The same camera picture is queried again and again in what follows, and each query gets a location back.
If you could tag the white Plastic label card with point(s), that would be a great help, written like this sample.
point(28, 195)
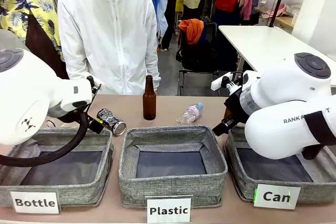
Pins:
point(169, 210)

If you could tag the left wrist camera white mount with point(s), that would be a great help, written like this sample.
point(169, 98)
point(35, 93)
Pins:
point(92, 85)

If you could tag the grey fabric basket labelled Can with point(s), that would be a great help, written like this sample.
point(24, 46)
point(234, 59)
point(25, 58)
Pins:
point(241, 179)

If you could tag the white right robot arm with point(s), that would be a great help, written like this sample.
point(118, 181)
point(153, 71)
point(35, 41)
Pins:
point(275, 134)

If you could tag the black crushed drink can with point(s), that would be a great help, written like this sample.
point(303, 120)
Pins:
point(111, 121)

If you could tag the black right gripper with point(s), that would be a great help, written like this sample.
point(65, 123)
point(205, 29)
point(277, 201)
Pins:
point(235, 111)

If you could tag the small pink-labelled plastic bottle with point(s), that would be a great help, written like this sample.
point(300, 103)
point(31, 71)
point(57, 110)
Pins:
point(191, 113)

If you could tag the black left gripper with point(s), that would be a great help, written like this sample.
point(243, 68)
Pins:
point(89, 121)

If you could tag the person in white hooded jacket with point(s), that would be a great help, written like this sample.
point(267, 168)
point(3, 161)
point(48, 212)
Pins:
point(105, 37)

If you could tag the black stand pole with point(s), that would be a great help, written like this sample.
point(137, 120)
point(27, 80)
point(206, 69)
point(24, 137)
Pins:
point(279, 1)

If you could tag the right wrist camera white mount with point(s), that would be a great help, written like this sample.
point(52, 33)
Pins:
point(219, 81)

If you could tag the white background table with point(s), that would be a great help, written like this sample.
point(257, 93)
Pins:
point(262, 43)

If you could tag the grey fabric basket labelled Plastic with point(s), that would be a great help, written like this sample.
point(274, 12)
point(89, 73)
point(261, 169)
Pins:
point(170, 190)

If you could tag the grey fabric basket labelled Bottle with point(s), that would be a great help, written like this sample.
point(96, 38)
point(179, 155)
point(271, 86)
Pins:
point(78, 190)

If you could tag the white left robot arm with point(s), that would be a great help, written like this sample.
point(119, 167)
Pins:
point(26, 90)

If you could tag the white Can label card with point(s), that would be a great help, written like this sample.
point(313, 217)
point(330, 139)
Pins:
point(275, 196)

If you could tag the orange cloth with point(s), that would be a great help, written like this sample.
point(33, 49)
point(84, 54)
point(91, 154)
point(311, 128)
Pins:
point(193, 30)

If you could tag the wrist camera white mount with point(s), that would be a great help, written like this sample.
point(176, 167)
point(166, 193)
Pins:
point(219, 81)
point(92, 85)

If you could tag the black office chair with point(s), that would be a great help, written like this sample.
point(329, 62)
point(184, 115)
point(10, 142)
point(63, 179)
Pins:
point(197, 56)

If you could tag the white Bottle label card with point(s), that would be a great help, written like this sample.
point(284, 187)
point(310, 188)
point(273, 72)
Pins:
point(35, 202)

